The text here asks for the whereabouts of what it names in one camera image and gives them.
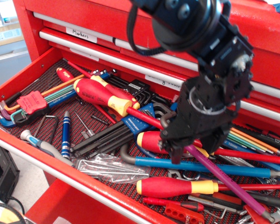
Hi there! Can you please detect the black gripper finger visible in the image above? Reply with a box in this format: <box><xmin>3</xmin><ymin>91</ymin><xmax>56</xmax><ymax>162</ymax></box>
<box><xmin>170</xmin><ymin>146</ymin><xmax>183</xmax><ymax>164</ymax></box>
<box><xmin>200</xmin><ymin>130</ymin><xmax>229</xmax><ymax>154</ymax></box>

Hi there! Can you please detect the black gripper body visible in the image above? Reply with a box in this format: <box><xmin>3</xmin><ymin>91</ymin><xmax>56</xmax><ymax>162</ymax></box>
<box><xmin>160</xmin><ymin>78</ymin><xmax>233</xmax><ymax>148</ymax></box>

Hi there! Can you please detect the violet Allen key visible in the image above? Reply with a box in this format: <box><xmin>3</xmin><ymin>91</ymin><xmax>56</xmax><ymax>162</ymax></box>
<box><xmin>160</xmin><ymin>111</ymin><xmax>275</xmax><ymax>223</ymax></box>

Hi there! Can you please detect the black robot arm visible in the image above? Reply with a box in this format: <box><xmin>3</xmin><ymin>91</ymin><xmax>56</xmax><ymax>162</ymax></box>
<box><xmin>127</xmin><ymin>0</ymin><xmax>253</xmax><ymax>164</ymax></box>

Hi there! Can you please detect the blue Allen key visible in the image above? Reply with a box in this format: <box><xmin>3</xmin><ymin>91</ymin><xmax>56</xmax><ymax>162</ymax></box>
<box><xmin>120</xmin><ymin>144</ymin><xmax>280</xmax><ymax>178</ymax></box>

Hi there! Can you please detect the right rainbow hex key set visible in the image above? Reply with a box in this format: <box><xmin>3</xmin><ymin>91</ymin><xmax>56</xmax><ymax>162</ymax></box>
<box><xmin>211</xmin><ymin>111</ymin><xmax>277</xmax><ymax>152</ymax></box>

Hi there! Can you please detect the rainbow hex key set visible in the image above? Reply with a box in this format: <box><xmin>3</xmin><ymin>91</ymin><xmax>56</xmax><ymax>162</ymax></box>
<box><xmin>211</xmin><ymin>111</ymin><xmax>277</xmax><ymax>152</ymax></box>
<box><xmin>0</xmin><ymin>75</ymin><xmax>83</xmax><ymax>128</ymax></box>

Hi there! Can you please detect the black torx key set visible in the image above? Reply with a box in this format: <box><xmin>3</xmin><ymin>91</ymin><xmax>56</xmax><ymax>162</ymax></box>
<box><xmin>107</xmin><ymin>76</ymin><xmax>170</xmax><ymax>106</ymax></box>

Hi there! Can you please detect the small black hex key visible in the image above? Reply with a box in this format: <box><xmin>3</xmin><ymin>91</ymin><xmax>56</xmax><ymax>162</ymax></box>
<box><xmin>45</xmin><ymin>115</ymin><xmax>59</xmax><ymax>144</ymax></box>

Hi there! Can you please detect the left rainbow hex key set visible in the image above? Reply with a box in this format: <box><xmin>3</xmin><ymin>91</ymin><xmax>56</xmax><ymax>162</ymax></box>
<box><xmin>0</xmin><ymin>75</ymin><xmax>83</xmax><ymax>128</ymax></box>

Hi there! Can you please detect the middle red yellow screwdriver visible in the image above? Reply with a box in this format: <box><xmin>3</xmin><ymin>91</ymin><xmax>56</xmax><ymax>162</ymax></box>
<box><xmin>137</xmin><ymin>131</ymin><xmax>280</xmax><ymax>164</ymax></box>

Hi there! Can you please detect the lower red yellow screwdriver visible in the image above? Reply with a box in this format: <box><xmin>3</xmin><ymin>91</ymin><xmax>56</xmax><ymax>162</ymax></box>
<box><xmin>136</xmin><ymin>177</ymin><xmax>280</xmax><ymax>198</ymax></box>

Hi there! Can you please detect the black hex set blue holder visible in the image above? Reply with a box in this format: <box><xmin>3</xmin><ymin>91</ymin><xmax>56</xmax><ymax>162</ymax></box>
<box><xmin>70</xmin><ymin>103</ymin><xmax>168</xmax><ymax>160</ymax></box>

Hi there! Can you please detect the small red black screwdriver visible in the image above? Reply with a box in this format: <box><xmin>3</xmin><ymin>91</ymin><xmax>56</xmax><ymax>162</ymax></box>
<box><xmin>142</xmin><ymin>197</ymin><xmax>204</xmax><ymax>212</ymax></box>

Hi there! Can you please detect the red bit holder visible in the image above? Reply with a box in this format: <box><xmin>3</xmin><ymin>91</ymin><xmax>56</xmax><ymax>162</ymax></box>
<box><xmin>165</xmin><ymin>203</ymin><xmax>205</xmax><ymax>224</ymax></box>

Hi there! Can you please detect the clear plastic bag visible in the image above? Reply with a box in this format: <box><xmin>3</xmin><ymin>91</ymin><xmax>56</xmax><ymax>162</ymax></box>
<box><xmin>76</xmin><ymin>154</ymin><xmax>151</xmax><ymax>184</ymax></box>

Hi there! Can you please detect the red tool chest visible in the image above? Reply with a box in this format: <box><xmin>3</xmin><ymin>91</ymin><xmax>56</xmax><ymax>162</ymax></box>
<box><xmin>0</xmin><ymin>0</ymin><xmax>280</xmax><ymax>224</ymax></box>

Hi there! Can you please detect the large red yellow screwdriver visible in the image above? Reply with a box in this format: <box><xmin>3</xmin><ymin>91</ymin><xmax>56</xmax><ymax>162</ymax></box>
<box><xmin>73</xmin><ymin>78</ymin><xmax>163</xmax><ymax>130</ymax></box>

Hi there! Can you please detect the grey blue precision screwdriver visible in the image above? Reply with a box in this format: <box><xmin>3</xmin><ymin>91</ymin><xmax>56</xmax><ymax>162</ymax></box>
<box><xmin>20</xmin><ymin>130</ymin><xmax>74</xmax><ymax>167</ymax></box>

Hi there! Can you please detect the slim red yellow screwdriver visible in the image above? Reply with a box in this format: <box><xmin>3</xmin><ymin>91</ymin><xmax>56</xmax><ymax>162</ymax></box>
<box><xmin>56</xmin><ymin>67</ymin><xmax>117</xmax><ymax>124</ymax></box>

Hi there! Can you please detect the black box on floor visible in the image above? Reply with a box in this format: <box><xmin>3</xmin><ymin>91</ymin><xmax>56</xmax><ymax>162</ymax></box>
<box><xmin>0</xmin><ymin>146</ymin><xmax>20</xmax><ymax>203</ymax></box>

